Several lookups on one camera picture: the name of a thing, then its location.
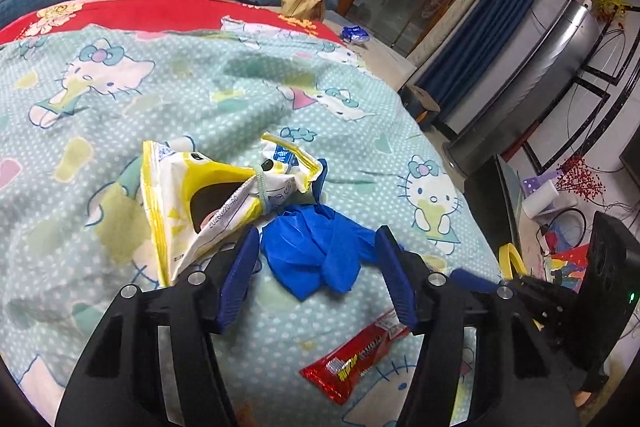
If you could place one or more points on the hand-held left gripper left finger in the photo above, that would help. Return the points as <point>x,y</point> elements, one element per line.
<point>240,277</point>

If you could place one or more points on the grey standing air conditioner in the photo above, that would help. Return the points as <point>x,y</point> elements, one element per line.
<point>530,77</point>

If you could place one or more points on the yellow and white snack packet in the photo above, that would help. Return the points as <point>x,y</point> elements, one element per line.
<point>170,187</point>

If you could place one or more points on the red berry branch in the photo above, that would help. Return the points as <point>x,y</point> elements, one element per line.
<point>582,179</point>

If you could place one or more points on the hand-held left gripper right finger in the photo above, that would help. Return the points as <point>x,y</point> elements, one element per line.
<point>397,287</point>

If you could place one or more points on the red snack wrapper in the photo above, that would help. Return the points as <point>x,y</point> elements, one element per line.
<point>345,362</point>

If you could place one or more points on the cartoon cat printed blanket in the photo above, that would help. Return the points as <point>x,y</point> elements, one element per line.
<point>225,87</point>

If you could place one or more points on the blue rubber glove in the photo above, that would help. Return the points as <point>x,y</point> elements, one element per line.
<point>310,252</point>

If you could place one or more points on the red blanket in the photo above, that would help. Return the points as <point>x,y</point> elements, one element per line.
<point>150,12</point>

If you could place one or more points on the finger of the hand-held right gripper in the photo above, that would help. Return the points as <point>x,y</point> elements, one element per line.
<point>552,307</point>

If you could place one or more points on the colourful box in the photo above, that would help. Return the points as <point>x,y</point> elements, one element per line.
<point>567,259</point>

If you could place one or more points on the blue curtain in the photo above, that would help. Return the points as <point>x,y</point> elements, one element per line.
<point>500,17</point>

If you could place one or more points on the purple dotted box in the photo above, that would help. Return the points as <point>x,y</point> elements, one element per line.
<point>532,184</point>

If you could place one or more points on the black television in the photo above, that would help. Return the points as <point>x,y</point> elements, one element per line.
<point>631,154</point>

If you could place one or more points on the blue crumpled wrapper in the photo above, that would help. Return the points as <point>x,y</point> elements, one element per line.
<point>355,34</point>

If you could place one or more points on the white paper roll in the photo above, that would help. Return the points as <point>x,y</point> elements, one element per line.
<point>542,202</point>

